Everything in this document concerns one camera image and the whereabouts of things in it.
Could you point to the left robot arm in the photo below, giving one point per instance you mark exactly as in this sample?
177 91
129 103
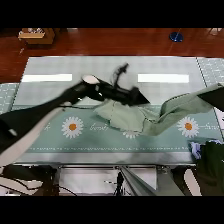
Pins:
40 113

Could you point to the dark green garment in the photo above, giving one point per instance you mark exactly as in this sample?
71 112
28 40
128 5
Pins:
213 166

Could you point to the blue and white garment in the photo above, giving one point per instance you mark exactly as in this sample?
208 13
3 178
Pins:
196 150

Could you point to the blue round object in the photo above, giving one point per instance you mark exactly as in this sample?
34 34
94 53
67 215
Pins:
176 36

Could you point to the silver frame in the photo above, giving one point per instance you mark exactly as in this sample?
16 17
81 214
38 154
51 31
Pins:
140 186

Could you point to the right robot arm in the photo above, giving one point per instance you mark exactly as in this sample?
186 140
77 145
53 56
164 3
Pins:
215 98

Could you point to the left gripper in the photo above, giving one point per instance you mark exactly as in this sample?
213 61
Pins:
136 96

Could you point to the pale green shirt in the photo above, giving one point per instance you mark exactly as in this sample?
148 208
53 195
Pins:
173 111

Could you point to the wooden box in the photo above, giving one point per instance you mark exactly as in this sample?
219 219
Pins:
36 36

